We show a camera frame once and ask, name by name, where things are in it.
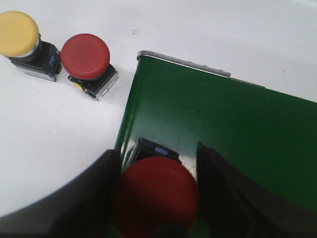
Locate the yellow mushroom push button switch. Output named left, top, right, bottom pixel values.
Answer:
left=0, top=11, right=61, bottom=82

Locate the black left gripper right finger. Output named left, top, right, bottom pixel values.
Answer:
left=197, top=142, right=317, bottom=238

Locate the red mushroom push button switch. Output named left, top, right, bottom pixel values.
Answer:
left=112, top=138, right=200, bottom=238
left=60, top=33, right=118, bottom=101

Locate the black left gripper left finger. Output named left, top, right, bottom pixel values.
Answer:
left=0, top=150, right=121, bottom=238

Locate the green conveyor belt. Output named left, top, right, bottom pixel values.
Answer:
left=113, top=56, right=317, bottom=238

